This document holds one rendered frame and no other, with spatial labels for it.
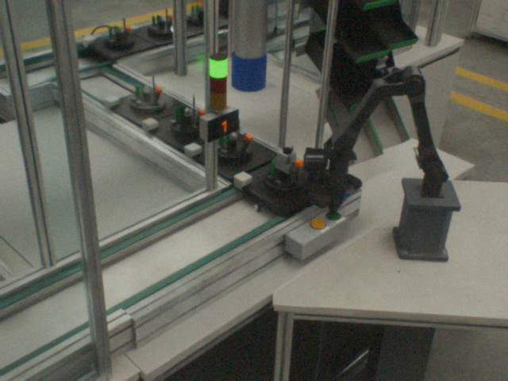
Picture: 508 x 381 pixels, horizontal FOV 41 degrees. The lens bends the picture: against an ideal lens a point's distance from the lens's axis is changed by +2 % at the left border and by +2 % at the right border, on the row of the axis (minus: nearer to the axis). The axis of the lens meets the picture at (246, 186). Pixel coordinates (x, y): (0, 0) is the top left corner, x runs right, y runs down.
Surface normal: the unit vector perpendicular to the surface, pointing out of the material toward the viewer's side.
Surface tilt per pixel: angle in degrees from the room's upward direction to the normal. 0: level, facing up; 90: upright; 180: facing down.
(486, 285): 0
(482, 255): 0
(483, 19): 90
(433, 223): 90
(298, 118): 0
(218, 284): 90
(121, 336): 90
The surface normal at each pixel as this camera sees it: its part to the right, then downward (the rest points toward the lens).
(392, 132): 0.41, -0.26
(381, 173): 0.03, -0.84
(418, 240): -0.04, 0.54
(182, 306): 0.69, 0.41
